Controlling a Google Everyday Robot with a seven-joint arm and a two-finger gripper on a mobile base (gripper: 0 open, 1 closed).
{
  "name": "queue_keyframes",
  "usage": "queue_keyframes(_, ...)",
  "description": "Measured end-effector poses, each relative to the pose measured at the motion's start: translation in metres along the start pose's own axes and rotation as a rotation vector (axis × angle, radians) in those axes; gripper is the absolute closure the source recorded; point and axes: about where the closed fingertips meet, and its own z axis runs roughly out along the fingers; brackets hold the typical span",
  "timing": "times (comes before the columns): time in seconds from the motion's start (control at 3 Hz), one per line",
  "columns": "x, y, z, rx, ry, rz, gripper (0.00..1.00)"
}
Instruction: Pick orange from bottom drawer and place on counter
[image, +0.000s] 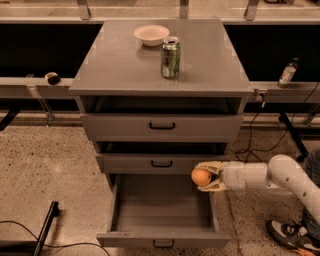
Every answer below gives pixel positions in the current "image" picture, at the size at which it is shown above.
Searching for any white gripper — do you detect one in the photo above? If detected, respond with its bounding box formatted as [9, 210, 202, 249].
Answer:
[196, 161, 246, 192]

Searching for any orange fruit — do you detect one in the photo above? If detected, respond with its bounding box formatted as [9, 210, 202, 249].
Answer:
[191, 168, 212, 186]

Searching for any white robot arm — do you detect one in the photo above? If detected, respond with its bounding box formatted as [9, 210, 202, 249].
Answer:
[191, 155, 320, 224]

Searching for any grey bottom drawer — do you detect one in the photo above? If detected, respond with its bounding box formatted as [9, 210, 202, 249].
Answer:
[97, 174, 230, 248]

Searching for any grey drawer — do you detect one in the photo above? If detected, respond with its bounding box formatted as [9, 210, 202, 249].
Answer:
[79, 96, 245, 143]
[97, 174, 230, 248]
[96, 142, 227, 174]

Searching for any grey drawer cabinet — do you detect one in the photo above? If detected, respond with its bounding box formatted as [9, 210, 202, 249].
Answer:
[68, 18, 256, 183]

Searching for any grey middle drawer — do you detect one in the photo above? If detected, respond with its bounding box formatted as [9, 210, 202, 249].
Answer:
[96, 142, 227, 174]

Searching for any grey top drawer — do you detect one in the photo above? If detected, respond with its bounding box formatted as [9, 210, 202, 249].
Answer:
[79, 96, 245, 143]

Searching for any black stand leg right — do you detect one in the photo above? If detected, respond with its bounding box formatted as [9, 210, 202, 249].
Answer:
[279, 112, 308, 163]

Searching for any person's shoe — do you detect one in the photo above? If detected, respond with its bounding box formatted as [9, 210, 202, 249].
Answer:
[266, 220, 320, 256]

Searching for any person's jeans leg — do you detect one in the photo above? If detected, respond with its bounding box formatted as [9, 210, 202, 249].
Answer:
[302, 149, 320, 240]

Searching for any small bottle on ledge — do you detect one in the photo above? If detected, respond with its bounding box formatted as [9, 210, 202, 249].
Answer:
[278, 57, 299, 88]

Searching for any green soda can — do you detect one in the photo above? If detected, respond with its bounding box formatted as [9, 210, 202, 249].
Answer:
[161, 36, 181, 79]

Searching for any white bowl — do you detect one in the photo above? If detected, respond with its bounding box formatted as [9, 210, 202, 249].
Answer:
[134, 25, 170, 47]

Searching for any black floor stand left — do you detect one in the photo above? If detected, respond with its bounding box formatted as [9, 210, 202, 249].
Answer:
[33, 201, 59, 256]

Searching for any dark round object on ledge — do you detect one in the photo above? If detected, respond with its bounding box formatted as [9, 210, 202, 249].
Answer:
[45, 72, 61, 85]

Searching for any wall outlet plug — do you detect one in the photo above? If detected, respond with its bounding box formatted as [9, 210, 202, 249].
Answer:
[255, 89, 268, 102]

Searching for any black cable on floor left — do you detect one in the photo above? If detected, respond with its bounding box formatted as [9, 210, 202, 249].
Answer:
[0, 219, 112, 256]

